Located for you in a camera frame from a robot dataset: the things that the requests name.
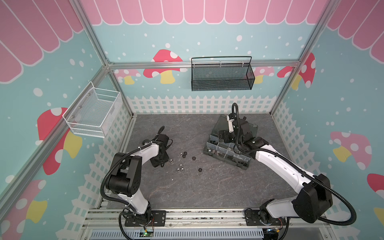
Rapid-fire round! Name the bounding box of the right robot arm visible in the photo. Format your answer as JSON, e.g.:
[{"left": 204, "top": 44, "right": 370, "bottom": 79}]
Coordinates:
[{"left": 219, "top": 103, "right": 357, "bottom": 226}]

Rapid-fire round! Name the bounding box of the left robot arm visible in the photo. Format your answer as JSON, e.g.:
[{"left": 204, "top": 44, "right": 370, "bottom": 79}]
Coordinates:
[{"left": 100, "top": 126, "right": 171, "bottom": 222}]

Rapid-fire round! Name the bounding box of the green compartment organizer box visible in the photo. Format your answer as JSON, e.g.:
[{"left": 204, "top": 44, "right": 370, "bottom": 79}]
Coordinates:
[{"left": 203, "top": 115, "right": 251, "bottom": 170}]

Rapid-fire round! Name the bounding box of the black wire mesh basket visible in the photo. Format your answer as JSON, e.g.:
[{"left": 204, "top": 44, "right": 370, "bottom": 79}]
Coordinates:
[{"left": 191, "top": 56, "right": 256, "bottom": 92}]

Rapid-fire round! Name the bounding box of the white wire mesh basket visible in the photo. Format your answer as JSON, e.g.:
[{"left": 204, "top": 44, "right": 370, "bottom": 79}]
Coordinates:
[{"left": 63, "top": 82, "right": 123, "bottom": 138}]

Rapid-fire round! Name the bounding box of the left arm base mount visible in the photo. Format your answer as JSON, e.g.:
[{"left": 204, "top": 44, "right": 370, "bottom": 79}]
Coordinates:
[{"left": 124, "top": 210, "right": 167, "bottom": 227}]

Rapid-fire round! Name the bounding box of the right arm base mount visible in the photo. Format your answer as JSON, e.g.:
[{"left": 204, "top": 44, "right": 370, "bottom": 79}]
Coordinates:
[{"left": 244, "top": 208, "right": 286, "bottom": 228}]

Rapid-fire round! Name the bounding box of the aluminium rail frame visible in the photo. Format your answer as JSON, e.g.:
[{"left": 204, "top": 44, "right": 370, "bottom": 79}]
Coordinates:
[{"left": 78, "top": 208, "right": 336, "bottom": 240}]

